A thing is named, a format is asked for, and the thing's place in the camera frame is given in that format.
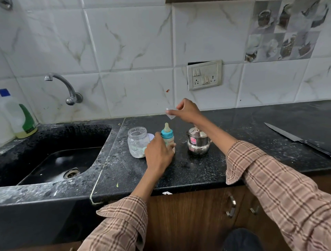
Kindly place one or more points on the person's right hand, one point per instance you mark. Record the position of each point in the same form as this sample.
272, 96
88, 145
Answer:
188, 111

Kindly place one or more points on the person's left hand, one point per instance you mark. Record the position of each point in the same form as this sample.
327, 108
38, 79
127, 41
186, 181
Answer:
157, 156

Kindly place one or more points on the person's right thumb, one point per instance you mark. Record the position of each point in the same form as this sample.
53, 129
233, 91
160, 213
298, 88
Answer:
173, 111

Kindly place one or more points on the person's left thumb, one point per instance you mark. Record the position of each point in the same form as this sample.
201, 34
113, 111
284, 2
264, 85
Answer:
172, 151

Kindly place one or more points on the clear plastic bottle cap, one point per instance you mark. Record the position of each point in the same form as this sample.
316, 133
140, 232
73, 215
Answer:
171, 115

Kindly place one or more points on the baby bottle with blue collar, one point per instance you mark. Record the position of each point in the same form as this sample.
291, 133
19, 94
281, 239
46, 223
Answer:
167, 134

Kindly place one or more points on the person's left forearm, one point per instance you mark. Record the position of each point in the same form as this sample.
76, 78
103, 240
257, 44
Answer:
124, 217

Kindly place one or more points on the person's right forearm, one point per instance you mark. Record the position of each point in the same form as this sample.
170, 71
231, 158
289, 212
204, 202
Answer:
269, 178

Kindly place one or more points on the white round lid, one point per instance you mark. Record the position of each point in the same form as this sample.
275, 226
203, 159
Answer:
151, 136

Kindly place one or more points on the small steel lidded pot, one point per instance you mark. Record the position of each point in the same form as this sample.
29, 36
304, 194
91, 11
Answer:
198, 142

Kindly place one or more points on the clear glass jar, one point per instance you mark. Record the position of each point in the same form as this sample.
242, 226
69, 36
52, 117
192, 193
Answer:
137, 143

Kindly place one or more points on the wooden cabinet door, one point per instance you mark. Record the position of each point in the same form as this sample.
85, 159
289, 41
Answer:
261, 227
191, 222

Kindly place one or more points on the steel sink drain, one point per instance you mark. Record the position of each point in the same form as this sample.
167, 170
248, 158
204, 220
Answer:
71, 173

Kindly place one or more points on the person's dark trouser leg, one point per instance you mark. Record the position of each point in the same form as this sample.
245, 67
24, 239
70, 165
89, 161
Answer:
241, 240

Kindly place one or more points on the black granite sink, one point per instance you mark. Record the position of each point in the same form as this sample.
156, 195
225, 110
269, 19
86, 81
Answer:
59, 157

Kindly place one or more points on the dish soap bottle green label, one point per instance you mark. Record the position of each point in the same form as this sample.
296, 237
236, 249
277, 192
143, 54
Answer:
18, 116

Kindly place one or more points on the white wall switch socket plate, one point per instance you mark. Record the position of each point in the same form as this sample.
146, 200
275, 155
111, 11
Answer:
204, 75

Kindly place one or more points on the steel wall tap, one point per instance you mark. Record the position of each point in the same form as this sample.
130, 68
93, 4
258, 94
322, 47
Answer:
67, 89

